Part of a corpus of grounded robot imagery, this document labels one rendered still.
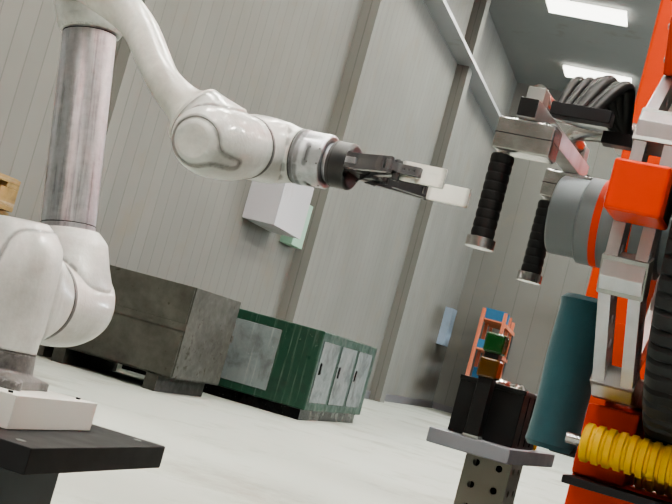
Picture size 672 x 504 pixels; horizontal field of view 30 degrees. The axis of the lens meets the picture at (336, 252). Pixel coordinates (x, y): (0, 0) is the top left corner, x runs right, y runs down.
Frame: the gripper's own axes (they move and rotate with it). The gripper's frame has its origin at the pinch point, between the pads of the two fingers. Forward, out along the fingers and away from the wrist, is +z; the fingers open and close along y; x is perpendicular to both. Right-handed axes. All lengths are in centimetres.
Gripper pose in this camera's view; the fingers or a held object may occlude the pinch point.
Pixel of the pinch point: (450, 187)
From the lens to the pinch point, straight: 192.0
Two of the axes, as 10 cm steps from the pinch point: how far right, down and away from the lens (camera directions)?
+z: 8.9, 2.1, -3.9
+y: -3.6, -1.7, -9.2
